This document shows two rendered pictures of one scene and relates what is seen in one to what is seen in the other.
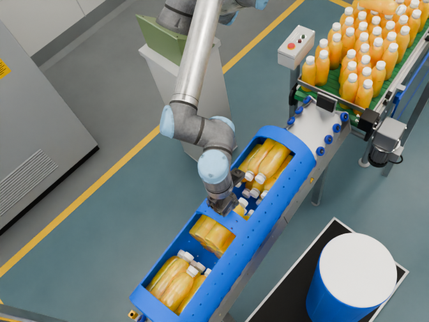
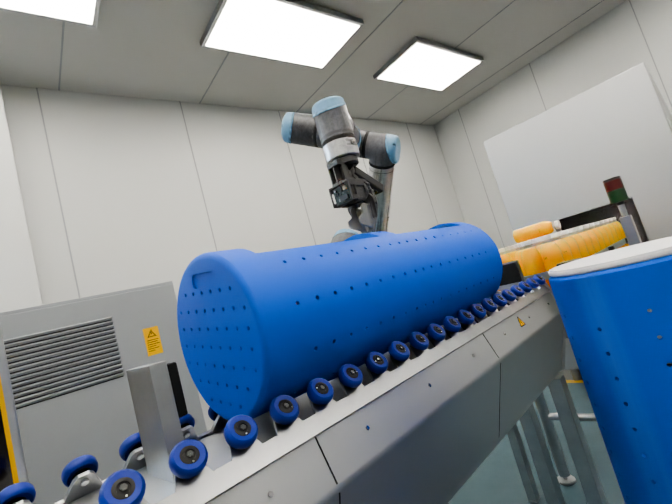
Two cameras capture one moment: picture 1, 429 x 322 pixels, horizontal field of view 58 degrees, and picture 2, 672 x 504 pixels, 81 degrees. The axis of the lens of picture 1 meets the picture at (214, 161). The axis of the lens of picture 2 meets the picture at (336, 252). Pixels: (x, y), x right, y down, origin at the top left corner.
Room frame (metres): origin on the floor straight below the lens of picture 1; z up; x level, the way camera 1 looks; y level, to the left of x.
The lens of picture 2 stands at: (-0.40, 0.23, 1.10)
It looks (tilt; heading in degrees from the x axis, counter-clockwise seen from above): 6 degrees up; 352
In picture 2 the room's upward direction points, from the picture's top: 16 degrees counter-clockwise
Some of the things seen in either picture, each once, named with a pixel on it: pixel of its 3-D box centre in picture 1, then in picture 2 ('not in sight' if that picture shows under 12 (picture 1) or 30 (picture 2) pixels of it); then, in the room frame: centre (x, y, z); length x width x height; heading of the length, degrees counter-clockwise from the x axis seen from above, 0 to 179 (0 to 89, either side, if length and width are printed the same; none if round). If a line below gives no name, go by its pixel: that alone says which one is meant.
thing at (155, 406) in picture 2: not in sight; (162, 416); (0.21, 0.45, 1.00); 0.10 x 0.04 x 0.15; 38
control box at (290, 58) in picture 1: (296, 47); not in sight; (1.39, -0.58, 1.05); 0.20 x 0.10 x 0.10; 128
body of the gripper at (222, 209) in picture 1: (221, 196); (348, 183); (0.56, 0.01, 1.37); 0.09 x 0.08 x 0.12; 128
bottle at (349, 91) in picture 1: (349, 91); (534, 268); (1.07, -0.73, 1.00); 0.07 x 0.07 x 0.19
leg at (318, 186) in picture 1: (319, 183); (585, 467); (0.94, -0.59, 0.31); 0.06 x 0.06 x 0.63; 38
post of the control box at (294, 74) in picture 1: (293, 110); (498, 388); (1.39, -0.58, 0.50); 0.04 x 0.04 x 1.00; 38
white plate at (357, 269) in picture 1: (357, 268); (628, 254); (0.27, -0.40, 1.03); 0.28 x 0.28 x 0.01
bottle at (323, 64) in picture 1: (322, 68); not in sight; (1.25, -0.66, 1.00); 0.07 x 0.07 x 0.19
